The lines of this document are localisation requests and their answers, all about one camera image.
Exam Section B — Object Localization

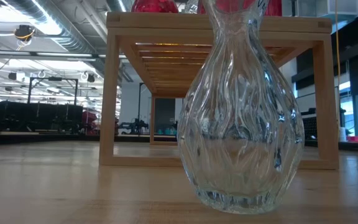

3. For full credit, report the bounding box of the silver ceiling duct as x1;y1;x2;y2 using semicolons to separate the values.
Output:
3;0;135;83

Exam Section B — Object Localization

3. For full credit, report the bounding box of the wooden slatted shelf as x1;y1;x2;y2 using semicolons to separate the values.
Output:
99;11;340;170

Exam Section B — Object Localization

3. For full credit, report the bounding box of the yellow hanging cord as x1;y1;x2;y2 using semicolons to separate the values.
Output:
335;0;342;130

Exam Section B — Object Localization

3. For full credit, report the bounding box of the black workbench row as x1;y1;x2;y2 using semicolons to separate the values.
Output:
0;100;84;133

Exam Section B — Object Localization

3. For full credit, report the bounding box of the white ceiling light box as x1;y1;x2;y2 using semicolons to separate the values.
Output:
317;0;358;17

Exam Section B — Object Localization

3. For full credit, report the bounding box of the black hanging cord reel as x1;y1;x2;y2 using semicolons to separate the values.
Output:
13;24;36;43

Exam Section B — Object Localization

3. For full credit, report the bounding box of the ceiling light strip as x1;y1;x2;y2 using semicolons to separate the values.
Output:
0;49;111;62

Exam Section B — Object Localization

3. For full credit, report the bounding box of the clear wavy glass vase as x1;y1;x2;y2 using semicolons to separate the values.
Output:
177;0;306;215

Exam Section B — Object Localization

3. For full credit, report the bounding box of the red round glass vase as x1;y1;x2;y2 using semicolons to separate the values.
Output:
131;0;179;14

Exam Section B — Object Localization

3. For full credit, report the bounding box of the dark cabinet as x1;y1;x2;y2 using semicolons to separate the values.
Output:
155;98;176;135

